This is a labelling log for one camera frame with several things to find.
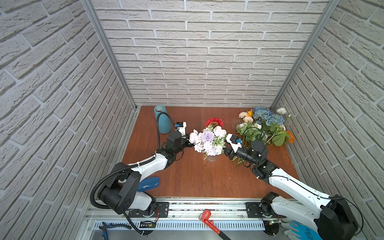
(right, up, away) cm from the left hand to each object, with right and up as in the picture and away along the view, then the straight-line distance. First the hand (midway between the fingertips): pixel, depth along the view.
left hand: (198, 132), depth 84 cm
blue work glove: (+46, -45, -16) cm, 67 cm away
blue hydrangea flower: (+50, +9, +10) cm, 52 cm away
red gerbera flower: (+8, +6, -10) cm, 15 cm away
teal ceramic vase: (-21, +5, +9) cm, 24 cm away
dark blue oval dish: (-27, -27, -6) cm, 39 cm away
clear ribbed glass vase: (+9, -16, +6) cm, 19 cm away
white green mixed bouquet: (+42, +5, +15) cm, 45 cm away
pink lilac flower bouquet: (+5, -2, -21) cm, 22 cm away
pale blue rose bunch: (+43, +12, +13) cm, 46 cm away
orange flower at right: (+62, -4, +10) cm, 63 cm away
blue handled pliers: (-44, -43, -16) cm, 63 cm away
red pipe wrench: (+3, -40, -13) cm, 42 cm away
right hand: (+12, -3, -10) cm, 16 cm away
